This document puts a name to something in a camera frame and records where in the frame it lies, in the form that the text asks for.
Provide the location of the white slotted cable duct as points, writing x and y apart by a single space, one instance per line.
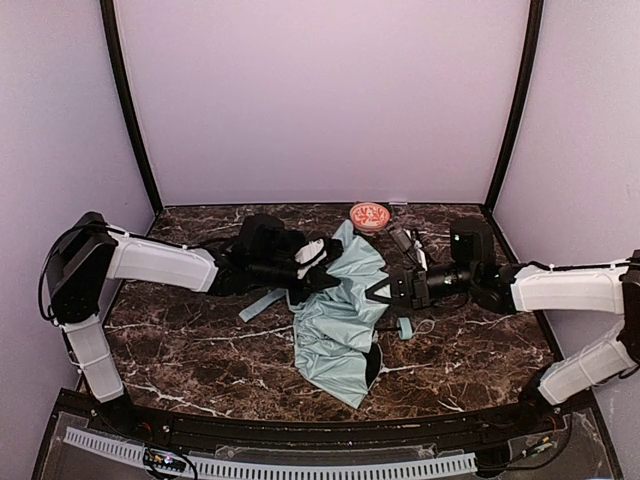
239 463

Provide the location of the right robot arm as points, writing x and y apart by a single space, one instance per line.
526 287

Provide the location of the black corner post right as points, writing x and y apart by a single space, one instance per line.
521 89

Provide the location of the red patterned white bowl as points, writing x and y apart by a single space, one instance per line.
369 217

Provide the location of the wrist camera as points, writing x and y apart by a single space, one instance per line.
409 245
315 253

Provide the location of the black corner post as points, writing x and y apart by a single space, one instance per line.
521 89
126 101

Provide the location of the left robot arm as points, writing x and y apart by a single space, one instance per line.
263 254

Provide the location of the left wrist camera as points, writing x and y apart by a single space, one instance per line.
315 253

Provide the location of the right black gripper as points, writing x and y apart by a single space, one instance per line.
412 285

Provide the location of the mint green folding umbrella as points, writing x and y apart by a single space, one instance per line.
334 339

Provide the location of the black front rail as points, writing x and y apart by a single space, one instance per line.
483 429

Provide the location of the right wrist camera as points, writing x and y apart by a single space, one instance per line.
409 245

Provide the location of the black corner post left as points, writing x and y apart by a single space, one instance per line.
126 101

